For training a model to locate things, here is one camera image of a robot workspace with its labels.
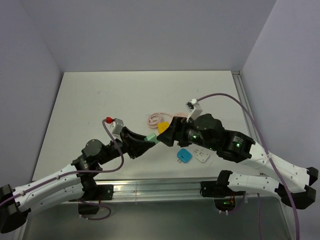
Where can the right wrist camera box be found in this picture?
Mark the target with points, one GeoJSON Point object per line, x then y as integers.
{"type": "Point", "coordinates": [195, 110]}

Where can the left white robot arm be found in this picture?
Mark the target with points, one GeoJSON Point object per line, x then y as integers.
{"type": "Point", "coordinates": [73, 182]}

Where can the aluminium front rail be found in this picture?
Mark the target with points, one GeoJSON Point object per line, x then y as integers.
{"type": "Point", "coordinates": [155, 190]}

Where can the yellow cube socket adapter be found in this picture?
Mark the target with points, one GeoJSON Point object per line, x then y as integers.
{"type": "Point", "coordinates": [162, 126]}

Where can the aluminium rail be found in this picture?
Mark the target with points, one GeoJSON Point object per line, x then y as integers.
{"type": "Point", "coordinates": [155, 190]}
{"type": "Point", "coordinates": [252, 132]}

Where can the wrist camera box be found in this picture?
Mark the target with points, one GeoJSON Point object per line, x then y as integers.
{"type": "Point", "coordinates": [116, 126]}
{"type": "Point", "coordinates": [195, 110]}

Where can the pink round power strip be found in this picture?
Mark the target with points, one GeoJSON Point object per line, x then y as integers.
{"type": "Point", "coordinates": [180, 114]}

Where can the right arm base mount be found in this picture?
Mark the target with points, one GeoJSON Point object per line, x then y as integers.
{"type": "Point", "coordinates": [225, 200]}

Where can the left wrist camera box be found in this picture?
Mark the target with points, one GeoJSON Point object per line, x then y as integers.
{"type": "Point", "coordinates": [116, 126]}

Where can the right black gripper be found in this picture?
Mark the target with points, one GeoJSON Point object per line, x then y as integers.
{"type": "Point", "coordinates": [179, 125]}

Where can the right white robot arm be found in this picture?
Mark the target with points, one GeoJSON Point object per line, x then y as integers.
{"type": "Point", "coordinates": [291, 184]}

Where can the blue plug adapter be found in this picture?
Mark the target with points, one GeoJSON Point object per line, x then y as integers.
{"type": "Point", "coordinates": [183, 156]}

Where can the aluminium right rail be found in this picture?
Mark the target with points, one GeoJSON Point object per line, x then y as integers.
{"type": "Point", "coordinates": [252, 132]}

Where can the white plug adapter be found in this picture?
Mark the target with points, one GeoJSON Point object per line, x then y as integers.
{"type": "Point", "coordinates": [201, 155]}

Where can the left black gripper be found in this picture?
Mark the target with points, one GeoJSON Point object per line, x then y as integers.
{"type": "Point", "coordinates": [134, 143]}

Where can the green plug adapter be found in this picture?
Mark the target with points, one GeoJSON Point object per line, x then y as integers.
{"type": "Point", "coordinates": [151, 138]}

